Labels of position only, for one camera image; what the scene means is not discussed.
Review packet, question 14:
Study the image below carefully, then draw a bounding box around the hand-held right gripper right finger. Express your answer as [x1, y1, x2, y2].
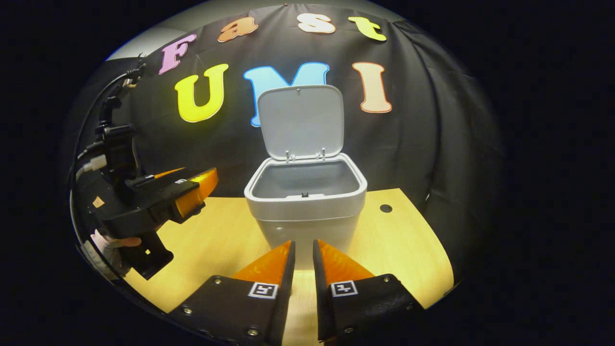
[312, 239, 426, 344]

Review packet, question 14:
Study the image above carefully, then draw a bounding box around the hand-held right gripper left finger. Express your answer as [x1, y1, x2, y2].
[168, 239, 296, 346]

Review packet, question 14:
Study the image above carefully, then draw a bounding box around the white desktop garbage bin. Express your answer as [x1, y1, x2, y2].
[244, 84, 368, 271]

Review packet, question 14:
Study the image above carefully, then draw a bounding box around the wooden desktop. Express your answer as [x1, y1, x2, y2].
[123, 187, 455, 346]

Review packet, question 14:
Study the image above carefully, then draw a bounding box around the black backdrop cloth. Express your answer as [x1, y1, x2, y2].
[62, 4, 505, 284]

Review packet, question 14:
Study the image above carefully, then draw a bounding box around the white cable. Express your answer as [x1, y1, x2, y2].
[76, 154, 109, 176]

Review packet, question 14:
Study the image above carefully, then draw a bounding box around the black cable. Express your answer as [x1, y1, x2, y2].
[67, 55, 147, 193]

